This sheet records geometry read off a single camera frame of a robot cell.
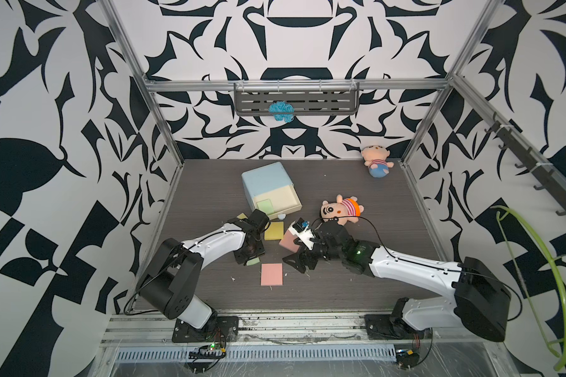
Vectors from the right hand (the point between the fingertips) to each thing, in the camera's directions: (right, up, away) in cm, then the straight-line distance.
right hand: (289, 246), depth 77 cm
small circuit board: (-24, -31, -5) cm, 39 cm away
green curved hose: (+59, -1, -25) cm, 64 cm away
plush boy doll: (+42, +33, +37) cm, 65 cm away
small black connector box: (+35, -32, -6) cm, 48 cm away
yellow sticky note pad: (-5, +3, +10) cm, 12 cm away
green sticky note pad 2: (-13, -7, +7) cm, 16 cm away
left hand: (-13, -4, +12) cm, 18 cm away
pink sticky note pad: (-6, -12, +8) cm, 15 cm away
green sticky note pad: (-9, +12, +14) cm, 20 cm away
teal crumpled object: (-2, +48, +14) cm, 50 cm away
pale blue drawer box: (-7, +18, +15) cm, 25 cm away
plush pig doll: (+22, +10, +17) cm, 30 cm away
